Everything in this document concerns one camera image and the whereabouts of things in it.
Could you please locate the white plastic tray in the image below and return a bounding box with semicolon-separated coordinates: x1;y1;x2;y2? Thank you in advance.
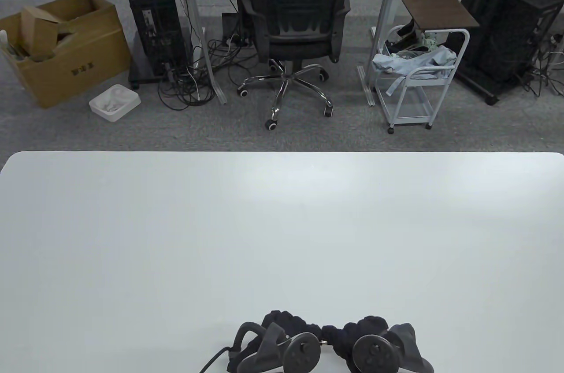
89;84;142;123

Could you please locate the white wire cart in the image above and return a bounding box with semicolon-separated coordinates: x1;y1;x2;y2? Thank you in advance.
372;26;470;134

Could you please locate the white metal-framed desk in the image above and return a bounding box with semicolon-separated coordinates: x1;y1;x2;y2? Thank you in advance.
154;0;453;107

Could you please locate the tangle of black cables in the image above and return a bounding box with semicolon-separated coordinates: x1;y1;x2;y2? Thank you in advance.
158;0;265;112

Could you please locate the bundle of floor cables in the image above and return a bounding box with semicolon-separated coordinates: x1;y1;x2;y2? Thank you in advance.
518;34;564;98

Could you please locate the person's left hand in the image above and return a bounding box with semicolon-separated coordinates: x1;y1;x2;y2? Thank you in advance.
262;310;323;339

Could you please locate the person's right hand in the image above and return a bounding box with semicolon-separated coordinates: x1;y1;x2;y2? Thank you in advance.
322;315;390;364

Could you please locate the brown side table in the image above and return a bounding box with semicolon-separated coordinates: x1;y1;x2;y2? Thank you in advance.
394;0;480;32

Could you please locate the black controller cable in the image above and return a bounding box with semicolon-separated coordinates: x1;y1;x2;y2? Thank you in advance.
198;346;235;373

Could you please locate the brown cardboard box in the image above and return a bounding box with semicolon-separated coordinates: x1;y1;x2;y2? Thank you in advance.
0;0;133;109

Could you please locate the large black computer tower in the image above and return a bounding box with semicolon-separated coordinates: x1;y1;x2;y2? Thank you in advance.
454;0;564;105

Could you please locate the black mesh office chair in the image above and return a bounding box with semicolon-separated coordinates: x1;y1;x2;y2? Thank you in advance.
236;0;363;131

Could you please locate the black hand tracker controller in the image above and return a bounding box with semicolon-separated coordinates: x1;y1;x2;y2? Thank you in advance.
227;322;322;373
352;323;435;373

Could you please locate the blue-grey cloth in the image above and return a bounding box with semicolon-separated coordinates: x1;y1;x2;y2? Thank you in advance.
372;47;458;97

